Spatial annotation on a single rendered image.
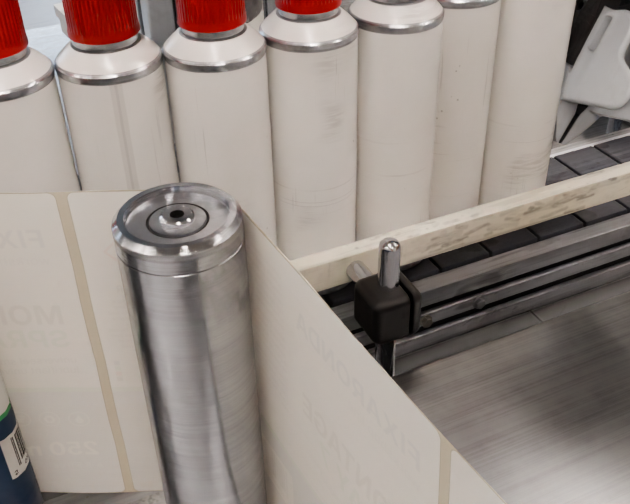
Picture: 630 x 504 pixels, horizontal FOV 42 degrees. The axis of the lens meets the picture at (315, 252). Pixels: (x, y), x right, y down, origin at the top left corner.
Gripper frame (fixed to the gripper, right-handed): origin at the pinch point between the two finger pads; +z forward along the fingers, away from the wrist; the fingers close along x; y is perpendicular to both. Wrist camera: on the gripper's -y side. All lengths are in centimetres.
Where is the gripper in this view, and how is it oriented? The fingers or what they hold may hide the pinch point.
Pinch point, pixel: (559, 120)
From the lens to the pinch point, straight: 59.7
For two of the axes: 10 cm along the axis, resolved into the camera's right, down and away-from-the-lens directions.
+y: 4.3, 5.2, -7.4
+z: -4.4, 8.3, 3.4
